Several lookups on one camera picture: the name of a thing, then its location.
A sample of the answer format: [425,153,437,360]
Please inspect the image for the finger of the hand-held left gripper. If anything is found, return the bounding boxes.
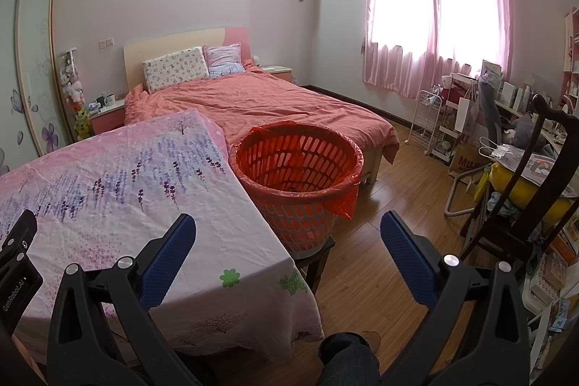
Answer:
[0,209,38,267]

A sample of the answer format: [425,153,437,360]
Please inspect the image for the orange plastic laundry basket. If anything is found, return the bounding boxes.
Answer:
[228,121,365,253]

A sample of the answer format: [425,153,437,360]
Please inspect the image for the white metal tube frame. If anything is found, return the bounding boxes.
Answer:
[443,173,491,217]

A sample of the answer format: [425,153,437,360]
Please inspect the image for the green plush toy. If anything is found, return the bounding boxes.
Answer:
[72,108,91,140]

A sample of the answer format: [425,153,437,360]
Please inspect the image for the pink striped pillow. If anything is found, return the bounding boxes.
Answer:
[203,43,247,78]

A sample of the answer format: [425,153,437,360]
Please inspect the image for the person's leg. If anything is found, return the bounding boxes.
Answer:
[319,332,383,386]

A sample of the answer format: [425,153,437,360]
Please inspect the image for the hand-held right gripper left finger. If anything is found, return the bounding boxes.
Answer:
[47,213,200,386]

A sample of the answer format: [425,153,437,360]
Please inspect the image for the clear tube of plush toys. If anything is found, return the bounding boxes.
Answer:
[56,48,91,140]

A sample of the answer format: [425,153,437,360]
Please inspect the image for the bed with beige pink headboard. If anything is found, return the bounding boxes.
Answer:
[123,27,400,185]

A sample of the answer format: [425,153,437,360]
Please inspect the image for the white plastic crate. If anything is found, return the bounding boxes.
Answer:
[525,250,579,314]

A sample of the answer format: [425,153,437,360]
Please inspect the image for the white shelf cart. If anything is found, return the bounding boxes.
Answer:
[432,74,480,165]

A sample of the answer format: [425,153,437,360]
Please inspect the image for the dark wooden chair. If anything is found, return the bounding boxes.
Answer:
[457,94,579,273]

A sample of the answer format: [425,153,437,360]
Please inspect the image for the wardrobe with purple flower doors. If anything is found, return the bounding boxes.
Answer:
[0,0,73,176]

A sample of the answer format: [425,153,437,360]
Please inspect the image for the white plastic bag with handles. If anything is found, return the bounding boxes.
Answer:
[479,137,539,165]

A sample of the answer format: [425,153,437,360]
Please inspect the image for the white wire rack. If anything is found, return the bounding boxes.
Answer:
[407,90,446,156]

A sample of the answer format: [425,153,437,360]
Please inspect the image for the orange duvet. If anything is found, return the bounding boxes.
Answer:
[124,65,400,165]

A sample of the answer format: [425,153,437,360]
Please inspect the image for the white paper bag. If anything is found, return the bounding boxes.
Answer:
[455,90,480,136]

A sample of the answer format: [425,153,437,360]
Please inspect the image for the pink white nightstand with mugs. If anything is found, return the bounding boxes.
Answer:
[88,102,127,136]

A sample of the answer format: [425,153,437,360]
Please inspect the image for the dark wooden stool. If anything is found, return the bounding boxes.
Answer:
[292,234,338,296]

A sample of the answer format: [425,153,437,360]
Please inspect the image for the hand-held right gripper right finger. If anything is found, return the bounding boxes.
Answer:
[380,211,530,386]

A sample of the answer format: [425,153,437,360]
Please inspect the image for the floral pink purple tablecloth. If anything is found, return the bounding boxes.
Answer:
[0,108,324,362]

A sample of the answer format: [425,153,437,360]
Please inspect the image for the brown paper bag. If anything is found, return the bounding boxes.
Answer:
[448,142,487,183]

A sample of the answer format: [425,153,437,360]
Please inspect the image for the white floral pillow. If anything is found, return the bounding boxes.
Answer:
[142,47,211,94]

